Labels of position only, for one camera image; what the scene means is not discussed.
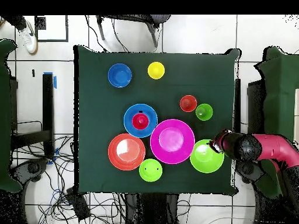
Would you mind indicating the large green bowl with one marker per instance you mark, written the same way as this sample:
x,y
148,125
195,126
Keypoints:
x,y
205,158

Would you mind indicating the red cup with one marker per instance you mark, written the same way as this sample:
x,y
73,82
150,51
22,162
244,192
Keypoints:
x,y
140,121

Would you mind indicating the light blue bowl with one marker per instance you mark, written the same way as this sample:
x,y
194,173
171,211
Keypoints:
x,y
129,126

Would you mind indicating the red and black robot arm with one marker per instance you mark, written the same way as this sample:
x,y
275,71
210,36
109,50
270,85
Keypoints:
x,y
271,147

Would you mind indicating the green cup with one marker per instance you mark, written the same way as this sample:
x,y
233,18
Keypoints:
x,y
204,112

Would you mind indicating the large pink bowl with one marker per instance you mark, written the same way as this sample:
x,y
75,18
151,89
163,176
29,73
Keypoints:
x,y
172,142

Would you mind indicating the orange cup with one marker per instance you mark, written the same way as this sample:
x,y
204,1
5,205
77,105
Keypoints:
x,y
188,103

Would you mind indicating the black metal stand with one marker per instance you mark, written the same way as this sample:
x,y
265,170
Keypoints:
x,y
254,105
48,105

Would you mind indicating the small green bowl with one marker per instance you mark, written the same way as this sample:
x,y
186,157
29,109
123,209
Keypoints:
x,y
150,169

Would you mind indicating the green cloth side table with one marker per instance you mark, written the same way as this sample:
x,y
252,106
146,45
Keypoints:
x,y
4,116
280,93

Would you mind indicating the orange bowl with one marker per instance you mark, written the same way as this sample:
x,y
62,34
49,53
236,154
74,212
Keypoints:
x,y
127,151

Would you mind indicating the yellow cup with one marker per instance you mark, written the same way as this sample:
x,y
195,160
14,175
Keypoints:
x,y
156,70

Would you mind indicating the small dark blue bowl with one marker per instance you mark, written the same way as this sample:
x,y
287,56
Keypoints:
x,y
119,75

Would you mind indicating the dark green table cloth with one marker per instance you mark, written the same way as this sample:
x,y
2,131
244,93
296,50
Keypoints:
x,y
105,98

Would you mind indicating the grey chair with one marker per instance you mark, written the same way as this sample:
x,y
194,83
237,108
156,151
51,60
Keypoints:
x,y
158,18

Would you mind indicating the black power strip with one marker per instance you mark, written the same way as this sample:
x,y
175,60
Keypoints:
x,y
78,203

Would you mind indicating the blue tape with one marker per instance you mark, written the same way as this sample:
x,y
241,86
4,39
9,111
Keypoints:
x,y
55,81

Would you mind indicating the person's foot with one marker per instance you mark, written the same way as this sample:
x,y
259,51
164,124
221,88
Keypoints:
x,y
28,40

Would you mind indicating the person's leg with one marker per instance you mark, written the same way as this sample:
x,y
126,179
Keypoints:
x,y
17,22

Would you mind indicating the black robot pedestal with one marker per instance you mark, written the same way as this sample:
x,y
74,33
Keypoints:
x,y
154,210

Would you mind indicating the black square frame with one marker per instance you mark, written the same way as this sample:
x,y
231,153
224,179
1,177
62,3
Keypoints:
x,y
40,23

